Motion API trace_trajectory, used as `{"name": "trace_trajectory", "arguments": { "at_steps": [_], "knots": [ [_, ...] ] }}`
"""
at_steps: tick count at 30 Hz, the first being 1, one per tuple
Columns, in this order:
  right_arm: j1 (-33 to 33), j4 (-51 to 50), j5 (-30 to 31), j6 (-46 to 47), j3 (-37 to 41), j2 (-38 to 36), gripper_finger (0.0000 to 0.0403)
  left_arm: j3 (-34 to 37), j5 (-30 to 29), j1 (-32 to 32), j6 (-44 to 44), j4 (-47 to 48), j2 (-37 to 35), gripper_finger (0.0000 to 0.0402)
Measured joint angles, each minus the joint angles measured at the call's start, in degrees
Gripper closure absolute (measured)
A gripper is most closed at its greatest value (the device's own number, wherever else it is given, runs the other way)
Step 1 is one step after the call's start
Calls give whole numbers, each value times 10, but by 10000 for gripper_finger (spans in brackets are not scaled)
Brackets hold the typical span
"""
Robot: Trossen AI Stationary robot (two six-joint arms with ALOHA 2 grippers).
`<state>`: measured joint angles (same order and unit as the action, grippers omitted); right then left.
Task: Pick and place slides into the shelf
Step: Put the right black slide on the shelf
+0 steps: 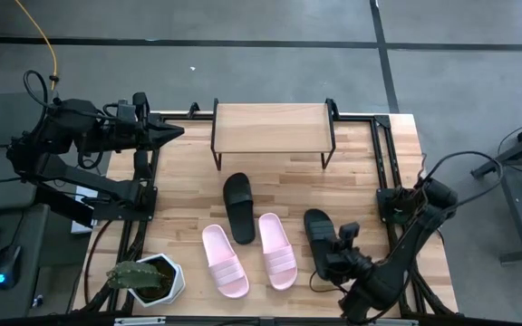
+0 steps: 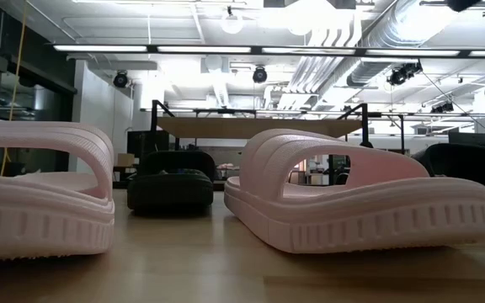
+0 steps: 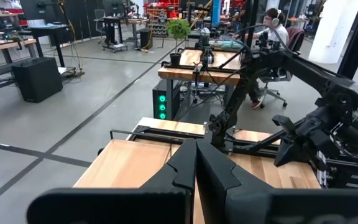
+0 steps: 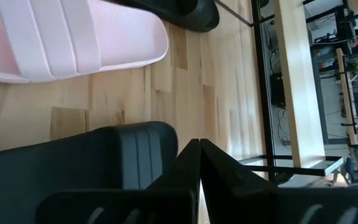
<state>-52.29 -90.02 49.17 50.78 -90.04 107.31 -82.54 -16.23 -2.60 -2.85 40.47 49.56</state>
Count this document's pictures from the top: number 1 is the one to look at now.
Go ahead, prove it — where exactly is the white box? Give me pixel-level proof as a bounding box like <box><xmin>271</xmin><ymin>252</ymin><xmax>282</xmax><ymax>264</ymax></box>
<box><xmin>70</xmin><ymin>183</ymin><xmax>102</xmax><ymax>235</ymax></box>

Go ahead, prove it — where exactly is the black rubber slide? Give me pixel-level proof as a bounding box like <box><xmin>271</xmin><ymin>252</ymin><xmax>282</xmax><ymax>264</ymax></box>
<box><xmin>303</xmin><ymin>208</ymin><xmax>342</xmax><ymax>282</ymax></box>
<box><xmin>222</xmin><ymin>172</ymin><xmax>256</xmax><ymax>245</ymax></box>

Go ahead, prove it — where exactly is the white hexagonal plant pot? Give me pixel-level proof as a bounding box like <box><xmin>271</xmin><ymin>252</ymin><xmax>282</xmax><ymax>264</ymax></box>
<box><xmin>127</xmin><ymin>253</ymin><xmax>187</xmax><ymax>308</ymax></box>

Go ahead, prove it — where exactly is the black computer mouse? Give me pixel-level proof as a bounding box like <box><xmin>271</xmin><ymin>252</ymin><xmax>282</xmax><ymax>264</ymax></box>
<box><xmin>0</xmin><ymin>244</ymin><xmax>23</xmax><ymax>291</ymax></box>

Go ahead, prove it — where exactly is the wooden shelf with black frame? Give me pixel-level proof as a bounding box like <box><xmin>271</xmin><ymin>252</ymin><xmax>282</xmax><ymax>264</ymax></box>
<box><xmin>210</xmin><ymin>98</ymin><xmax>338</xmax><ymax>172</ymax></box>

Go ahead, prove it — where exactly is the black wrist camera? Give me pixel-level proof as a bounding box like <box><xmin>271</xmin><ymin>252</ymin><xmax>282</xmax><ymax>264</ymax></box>
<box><xmin>337</xmin><ymin>221</ymin><xmax>361</xmax><ymax>248</ymax></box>
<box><xmin>115</xmin><ymin>91</ymin><xmax>150</xmax><ymax>122</ymax></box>

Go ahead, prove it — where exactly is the silver frame bracket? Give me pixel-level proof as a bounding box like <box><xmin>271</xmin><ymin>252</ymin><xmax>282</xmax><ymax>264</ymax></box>
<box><xmin>369</xmin><ymin>319</ymin><xmax>419</xmax><ymax>326</ymax></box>
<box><xmin>114</xmin><ymin>316</ymin><xmax>167</xmax><ymax>326</ymax></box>

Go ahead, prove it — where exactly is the yellow hanging cable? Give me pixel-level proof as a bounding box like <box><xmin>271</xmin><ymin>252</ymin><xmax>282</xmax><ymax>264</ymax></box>
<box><xmin>14</xmin><ymin>0</ymin><xmax>61</xmax><ymax>91</ymax></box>

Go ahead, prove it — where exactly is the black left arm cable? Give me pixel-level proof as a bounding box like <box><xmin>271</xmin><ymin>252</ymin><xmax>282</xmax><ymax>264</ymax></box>
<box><xmin>22</xmin><ymin>69</ymin><xmax>121</xmax><ymax>121</ymax></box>

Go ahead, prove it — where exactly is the pink rubber slide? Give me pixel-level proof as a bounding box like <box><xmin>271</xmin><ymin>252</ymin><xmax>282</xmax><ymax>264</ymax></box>
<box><xmin>201</xmin><ymin>224</ymin><xmax>250</xmax><ymax>300</ymax></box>
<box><xmin>257</xmin><ymin>212</ymin><xmax>298</xmax><ymax>292</ymax></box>

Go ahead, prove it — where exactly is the green cactus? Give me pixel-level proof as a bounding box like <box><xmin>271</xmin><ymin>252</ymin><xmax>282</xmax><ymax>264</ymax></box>
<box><xmin>105</xmin><ymin>260</ymin><xmax>166</xmax><ymax>291</ymax></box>

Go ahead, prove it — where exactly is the black metal stand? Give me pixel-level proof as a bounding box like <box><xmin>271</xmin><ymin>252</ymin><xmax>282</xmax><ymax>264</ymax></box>
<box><xmin>471</xmin><ymin>112</ymin><xmax>522</xmax><ymax>266</ymax></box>

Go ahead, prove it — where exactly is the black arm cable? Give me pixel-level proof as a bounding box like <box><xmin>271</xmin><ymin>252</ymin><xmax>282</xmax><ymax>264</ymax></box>
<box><xmin>419</xmin><ymin>150</ymin><xmax>506</xmax><ymax>214</ymax></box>
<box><xmin>22</xmin><ymin>69</ymin><xmax>121</xmax><ymax>121</ymax></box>

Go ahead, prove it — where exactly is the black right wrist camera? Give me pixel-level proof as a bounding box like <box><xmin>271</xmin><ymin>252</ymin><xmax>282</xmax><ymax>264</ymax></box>
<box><xmin>337</xmin><ymin>221</ymin><xmax>361</xmax><ymax>248</ymax></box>

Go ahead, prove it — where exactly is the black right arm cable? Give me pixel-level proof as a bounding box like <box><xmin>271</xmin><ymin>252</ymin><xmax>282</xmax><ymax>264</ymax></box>
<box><xmin>419</xmin><ymin>150</ymin><xmax>506</xmax><ymax>214</ymax></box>

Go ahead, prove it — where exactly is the grey desk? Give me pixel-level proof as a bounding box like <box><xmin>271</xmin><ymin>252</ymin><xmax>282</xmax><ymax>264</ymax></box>
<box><xmin>0</xmin><ymin>203</ymin><xmax>52</xmax><ymax>321</ymax></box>

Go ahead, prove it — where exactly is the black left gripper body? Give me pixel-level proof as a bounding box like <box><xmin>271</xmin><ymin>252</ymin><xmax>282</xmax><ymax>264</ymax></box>
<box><xmin>122</xmin><ymin>110</ymin><xmax>162</xmax><ymax>153</ymax></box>

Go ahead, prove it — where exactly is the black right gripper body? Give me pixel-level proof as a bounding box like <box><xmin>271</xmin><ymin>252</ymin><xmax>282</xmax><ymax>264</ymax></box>
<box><xmin>328</xmin><ymin>244</ymin><xmax>373</xmax><ymax>284</ymax></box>

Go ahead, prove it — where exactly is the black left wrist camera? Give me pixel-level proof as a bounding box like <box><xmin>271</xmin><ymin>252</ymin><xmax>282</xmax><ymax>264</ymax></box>
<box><xmin>115</xmin><ymin>91</ymin><xmax>150</xmax><ymax>122</ymax></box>

